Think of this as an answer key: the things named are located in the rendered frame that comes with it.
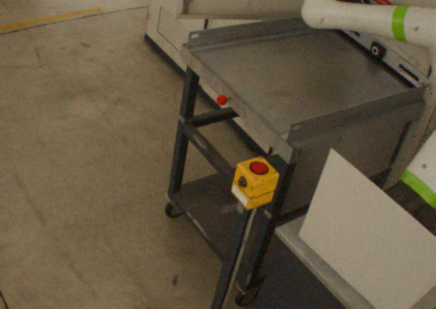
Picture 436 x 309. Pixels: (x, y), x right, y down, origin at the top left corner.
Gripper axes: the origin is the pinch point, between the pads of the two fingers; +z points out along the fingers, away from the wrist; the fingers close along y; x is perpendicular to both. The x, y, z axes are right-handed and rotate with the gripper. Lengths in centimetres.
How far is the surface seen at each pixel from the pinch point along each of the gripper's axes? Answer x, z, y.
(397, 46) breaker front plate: 12.3, 9.9, 2.8
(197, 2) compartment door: -46, -35, 35
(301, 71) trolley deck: 3.3, -20.1, 32.6
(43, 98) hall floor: -129, -21, 131
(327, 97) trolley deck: 19.1, -21.7, 33.6
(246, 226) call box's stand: 44, -56, 71
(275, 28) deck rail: -22.4, -14.9, 26.2
